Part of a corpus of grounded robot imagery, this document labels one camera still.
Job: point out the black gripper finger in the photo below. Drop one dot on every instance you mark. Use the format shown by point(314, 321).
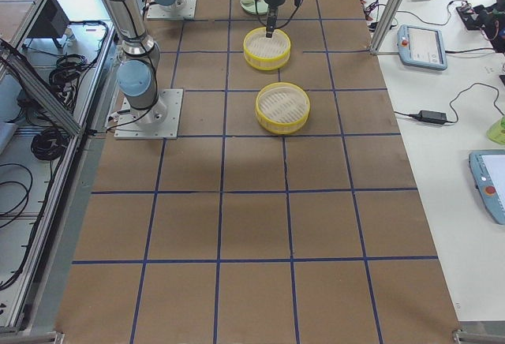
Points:
point(270, 25)

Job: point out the yellow steamer basket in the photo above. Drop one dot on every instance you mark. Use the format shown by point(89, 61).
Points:
point(264, 53)
point(282, 108)

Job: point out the mint green plate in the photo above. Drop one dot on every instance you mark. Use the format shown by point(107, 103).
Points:
point(254, 7)

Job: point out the far teach pendant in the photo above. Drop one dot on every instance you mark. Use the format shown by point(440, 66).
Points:
point(421, 47)

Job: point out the teach pendant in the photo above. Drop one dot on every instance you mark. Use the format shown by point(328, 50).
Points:
point(487, 168)
point(421, 47)

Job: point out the black power adapter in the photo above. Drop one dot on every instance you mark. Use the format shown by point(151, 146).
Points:
point(429, 116)

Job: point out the black circuit board box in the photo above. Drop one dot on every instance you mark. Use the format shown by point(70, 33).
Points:
point(475, 17)

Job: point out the green bottle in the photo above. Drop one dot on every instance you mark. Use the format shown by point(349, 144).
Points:
point(496, 131)

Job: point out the near teach pendant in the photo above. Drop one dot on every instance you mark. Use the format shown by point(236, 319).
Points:
point(487, 168)

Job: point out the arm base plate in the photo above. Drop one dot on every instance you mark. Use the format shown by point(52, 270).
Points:
point(171, 10)
point(161, 121)

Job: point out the aluminium frame post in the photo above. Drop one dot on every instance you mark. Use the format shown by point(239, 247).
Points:
point(383, 26)

